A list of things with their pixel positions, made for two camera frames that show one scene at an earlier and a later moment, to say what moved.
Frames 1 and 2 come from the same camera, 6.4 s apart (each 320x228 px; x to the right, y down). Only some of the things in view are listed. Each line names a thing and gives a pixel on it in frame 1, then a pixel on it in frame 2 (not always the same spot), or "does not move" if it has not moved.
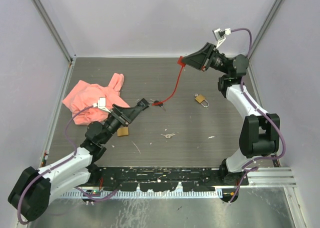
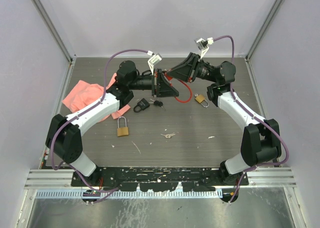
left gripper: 125,115 -> 160,86
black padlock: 142,103 does not move
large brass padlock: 122,131 does not move
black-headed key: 160,105 does not move
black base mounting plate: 164,179 does not move
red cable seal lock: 180,61 -> 170,77
